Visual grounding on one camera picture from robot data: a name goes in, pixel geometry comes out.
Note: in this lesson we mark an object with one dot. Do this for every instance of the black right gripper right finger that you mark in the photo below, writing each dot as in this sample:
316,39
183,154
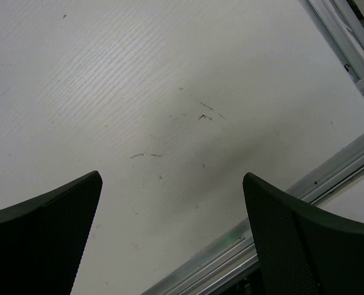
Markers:
303,249

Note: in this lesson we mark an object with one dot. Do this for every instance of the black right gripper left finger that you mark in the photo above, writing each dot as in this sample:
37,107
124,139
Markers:
42,239

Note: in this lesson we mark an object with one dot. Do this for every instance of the front aluminium frame rail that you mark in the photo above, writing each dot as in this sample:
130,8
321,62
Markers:
233,257

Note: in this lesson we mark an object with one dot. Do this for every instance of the aluminium frame rail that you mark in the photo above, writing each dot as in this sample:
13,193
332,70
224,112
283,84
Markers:
342,25
233,257

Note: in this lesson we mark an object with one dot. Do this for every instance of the right aluminium frame rail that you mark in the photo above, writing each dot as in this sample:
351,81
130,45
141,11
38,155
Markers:
342,25

